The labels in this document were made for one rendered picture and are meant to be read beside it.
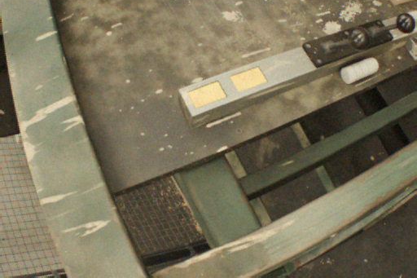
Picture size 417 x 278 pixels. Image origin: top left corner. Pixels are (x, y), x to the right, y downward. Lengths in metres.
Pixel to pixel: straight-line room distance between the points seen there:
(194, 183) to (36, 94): 0.28
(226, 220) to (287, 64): 0.26
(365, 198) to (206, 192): 0.25
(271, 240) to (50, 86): 0.38
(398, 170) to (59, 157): 0.50
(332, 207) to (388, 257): 1.82
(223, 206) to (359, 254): 1.87
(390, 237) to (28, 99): 2.06
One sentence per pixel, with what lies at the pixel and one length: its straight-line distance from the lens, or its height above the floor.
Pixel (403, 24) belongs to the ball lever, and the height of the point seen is 1.45.
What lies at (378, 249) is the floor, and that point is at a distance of 2.43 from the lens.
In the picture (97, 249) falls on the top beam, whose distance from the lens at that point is 0.53.
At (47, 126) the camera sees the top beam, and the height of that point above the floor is 1.90.
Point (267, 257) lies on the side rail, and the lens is 0.58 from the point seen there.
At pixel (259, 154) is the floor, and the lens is 2.80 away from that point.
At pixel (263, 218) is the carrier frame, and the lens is 1.79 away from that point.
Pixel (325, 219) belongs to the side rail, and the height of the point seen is 1.62.
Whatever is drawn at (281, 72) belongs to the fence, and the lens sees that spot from 0.71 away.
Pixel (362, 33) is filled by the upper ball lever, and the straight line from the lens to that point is 0.65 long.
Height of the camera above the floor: 2.12
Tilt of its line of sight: 43 degrees down
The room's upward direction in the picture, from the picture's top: 93 degrees counter-clockwise
